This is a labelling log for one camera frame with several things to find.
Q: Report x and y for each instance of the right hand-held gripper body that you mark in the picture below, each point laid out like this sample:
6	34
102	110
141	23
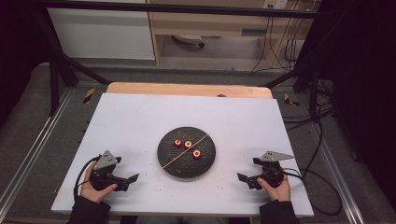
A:
272	174

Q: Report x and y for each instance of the thin bamboo skewer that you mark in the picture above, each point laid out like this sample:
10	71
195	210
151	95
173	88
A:
174	160

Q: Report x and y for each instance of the aluminium floor rail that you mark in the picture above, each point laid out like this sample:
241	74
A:
34	146
339	177

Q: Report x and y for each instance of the wooden table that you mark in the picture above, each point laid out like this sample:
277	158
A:
186	89

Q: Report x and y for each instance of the light wooden desk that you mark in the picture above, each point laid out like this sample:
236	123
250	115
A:
218	23

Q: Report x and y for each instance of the white wall socket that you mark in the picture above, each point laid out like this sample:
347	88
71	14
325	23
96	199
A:
275	3

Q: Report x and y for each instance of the person's right hand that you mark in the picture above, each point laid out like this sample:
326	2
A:
278	192

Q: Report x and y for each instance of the white chair base with caster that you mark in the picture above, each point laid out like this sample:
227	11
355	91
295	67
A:
188	39

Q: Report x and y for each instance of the red cored hawthorn fruit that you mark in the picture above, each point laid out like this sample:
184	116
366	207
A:
177	143
188	144
196	153

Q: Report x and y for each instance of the black metal stand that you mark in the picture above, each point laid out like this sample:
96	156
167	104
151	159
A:
60	62
306	77

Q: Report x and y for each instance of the black round stone plate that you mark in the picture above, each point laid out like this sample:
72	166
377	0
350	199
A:
186	161

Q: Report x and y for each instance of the dark curtain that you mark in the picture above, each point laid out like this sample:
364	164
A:
18	46
364	77

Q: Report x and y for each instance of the black metal crossbar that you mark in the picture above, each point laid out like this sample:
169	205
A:
174	8

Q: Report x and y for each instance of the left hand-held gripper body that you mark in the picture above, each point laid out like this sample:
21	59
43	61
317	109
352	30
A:
104	174

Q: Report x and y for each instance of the person's left hand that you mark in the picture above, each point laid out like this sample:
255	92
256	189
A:
93	193

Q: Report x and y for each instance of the white cabinet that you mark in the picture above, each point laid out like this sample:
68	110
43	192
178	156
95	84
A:
102	34

